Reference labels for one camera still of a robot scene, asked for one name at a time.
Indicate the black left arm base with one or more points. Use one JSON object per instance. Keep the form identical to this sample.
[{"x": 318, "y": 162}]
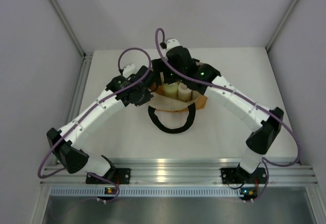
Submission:
[{"x": 117, "y": 176}]

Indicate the tan canvas tote bag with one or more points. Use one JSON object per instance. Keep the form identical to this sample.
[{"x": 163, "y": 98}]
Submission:
[{"x": 161, "y": 103}]

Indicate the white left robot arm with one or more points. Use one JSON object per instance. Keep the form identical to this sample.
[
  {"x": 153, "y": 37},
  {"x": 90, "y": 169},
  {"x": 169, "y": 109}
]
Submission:
[{"x": 69, "y": 141}]

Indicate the green pump bottle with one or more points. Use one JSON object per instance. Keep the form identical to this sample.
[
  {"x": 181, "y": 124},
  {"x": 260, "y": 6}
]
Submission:
[{"x": 171, "y": 90}]

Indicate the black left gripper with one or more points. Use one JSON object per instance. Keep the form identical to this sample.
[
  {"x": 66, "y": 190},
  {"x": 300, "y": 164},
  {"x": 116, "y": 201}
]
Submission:
[{"x": 147, "y": 96}]

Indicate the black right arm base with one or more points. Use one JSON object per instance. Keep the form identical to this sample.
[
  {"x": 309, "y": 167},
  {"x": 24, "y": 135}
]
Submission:
[{"x": 238, "y": 176}]

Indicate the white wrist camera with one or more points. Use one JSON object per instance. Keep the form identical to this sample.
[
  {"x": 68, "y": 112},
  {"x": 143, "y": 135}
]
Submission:
[
  {"x": 128, "y": 70},
  {"x": 172, "y": 43}
]

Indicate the aluminium frame rail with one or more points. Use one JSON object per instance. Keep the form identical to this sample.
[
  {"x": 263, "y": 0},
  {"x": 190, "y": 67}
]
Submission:
[{"x": 206, "y": 172}]

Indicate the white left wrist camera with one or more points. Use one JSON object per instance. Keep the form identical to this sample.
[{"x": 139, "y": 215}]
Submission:
[{"x": 128, "y": 70}]

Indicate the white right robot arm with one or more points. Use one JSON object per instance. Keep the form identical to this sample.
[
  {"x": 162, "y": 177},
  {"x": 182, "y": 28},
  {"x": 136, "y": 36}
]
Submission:
[{"x": 264, "y": 123}]

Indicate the cream cylindrical bottle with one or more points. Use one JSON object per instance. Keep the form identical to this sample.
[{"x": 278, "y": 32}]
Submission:
[{"x": 184, "y": 93}]

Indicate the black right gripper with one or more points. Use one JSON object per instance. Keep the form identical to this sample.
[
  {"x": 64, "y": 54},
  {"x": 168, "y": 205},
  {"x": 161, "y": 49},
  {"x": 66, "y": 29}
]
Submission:
[{"x": 160, "y": 67}]

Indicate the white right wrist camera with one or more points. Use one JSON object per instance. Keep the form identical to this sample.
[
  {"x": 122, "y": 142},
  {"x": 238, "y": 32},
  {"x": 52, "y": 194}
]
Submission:
[{"x": 172, "y": 43}]

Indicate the perforated cable duct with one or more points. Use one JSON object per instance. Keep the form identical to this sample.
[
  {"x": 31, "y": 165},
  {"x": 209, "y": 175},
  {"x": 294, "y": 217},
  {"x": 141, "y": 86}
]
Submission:
[{"x": 149, "y": 192}]

